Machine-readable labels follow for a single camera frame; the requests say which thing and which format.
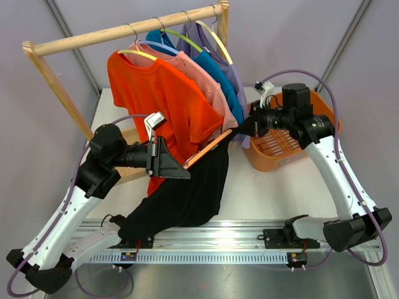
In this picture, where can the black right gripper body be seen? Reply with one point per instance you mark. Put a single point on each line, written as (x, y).
(263, 119)

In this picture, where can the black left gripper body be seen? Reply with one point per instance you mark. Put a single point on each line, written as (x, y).
(152, 157)

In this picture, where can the orange clothes hanger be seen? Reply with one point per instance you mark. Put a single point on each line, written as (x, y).
(195, 158)

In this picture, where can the black t shirt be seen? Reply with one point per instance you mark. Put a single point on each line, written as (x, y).
(182, 202)

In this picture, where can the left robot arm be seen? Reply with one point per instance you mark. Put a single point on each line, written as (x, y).
(51, 258)

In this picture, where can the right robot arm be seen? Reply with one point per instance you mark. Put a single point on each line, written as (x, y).
(359, 219)

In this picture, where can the pink t shirt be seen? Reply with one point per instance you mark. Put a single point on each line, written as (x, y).
(209, 78)

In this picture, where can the orange t shirt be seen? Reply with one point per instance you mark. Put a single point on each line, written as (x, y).
(159, 87)

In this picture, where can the blue t shirt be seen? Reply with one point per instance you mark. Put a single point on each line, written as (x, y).
(199, 61)

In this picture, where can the cream clothes hanger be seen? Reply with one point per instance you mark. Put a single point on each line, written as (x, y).
(219, 30)

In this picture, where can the green clothes hanger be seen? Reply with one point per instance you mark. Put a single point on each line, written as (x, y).
(184, 39)

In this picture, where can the lavender t shirt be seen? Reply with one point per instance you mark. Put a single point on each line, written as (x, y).
(197, 34)

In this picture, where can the yellow clothes hanger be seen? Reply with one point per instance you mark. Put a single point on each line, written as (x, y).
(136, 51)

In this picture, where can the light blue clothes hanger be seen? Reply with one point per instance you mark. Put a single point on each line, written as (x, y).
(156, 43)

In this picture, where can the wooden tray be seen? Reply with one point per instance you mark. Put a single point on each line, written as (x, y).
(133, 165)

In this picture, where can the orange plastic basket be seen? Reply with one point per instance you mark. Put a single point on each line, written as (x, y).
(276, 148)

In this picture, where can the wooden clothes rack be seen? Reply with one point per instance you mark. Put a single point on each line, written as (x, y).
(36, 54)

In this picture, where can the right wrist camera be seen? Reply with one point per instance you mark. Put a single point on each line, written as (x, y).
(266, 90)

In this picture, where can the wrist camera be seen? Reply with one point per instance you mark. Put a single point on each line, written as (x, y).
(153, 122)
(266, 90)

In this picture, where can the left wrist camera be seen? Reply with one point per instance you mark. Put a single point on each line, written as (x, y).
(153, 122)

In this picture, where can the aluminium mounting rail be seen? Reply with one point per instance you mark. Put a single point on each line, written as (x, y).
(217, 242)

